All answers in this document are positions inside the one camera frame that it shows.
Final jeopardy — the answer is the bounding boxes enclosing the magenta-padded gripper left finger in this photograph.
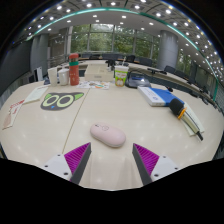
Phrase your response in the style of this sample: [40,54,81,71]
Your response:
[42,142,92,186]

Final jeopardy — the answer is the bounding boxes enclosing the red bottle with green band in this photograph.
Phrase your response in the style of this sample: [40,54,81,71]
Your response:
[68,52,81,87]

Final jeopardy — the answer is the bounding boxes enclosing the red and white leaflet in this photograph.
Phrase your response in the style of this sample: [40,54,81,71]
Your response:
[2,99,26,130]

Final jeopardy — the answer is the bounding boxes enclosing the white ribbed paper cup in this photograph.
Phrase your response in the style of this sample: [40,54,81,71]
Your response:
[47,67,59,87]

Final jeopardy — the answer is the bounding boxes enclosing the white printed paper sheet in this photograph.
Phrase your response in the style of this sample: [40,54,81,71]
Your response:
[23,85,51,104]

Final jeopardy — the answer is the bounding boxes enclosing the black handheld microphone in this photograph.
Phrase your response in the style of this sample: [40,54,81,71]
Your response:
[168,98,204,142]

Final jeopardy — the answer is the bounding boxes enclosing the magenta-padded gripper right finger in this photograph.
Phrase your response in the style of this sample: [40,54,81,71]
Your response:
[131,143,183,187]

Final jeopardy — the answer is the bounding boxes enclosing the ceiling lights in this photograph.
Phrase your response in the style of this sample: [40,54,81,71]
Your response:
[19,0,221,78]

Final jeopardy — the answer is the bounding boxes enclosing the cat-face mouse pad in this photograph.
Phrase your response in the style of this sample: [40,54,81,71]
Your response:
[40,91,85,112]

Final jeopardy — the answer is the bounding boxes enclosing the blue and white box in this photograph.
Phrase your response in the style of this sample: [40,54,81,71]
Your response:
[137,86,185,108]

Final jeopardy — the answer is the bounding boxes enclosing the green-printed paper drink cup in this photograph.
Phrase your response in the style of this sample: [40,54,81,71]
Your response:
[114,55,130,88]

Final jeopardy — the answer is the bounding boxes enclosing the white floor-standing appliance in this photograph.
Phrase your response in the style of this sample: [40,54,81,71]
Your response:
[34,66,44,83]

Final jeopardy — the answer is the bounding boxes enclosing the beige cardboard box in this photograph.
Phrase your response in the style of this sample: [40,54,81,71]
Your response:
[83,64,115,83]

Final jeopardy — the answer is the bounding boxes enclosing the white lidded ceramic mug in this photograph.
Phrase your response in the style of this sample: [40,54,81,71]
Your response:
[57,68,71,87]

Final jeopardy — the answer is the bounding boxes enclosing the colourful sticker sheet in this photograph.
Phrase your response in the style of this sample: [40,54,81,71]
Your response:
[77,80,111,91]

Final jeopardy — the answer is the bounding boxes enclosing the pink computer mouse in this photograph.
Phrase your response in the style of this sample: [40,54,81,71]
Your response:
[89,122,127,149]

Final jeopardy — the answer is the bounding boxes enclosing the black conference microphone unit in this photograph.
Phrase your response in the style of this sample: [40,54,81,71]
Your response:
[125,71,153,89]

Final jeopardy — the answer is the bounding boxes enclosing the dark office chairs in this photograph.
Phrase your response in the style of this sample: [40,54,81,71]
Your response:
[79,53,208,88]

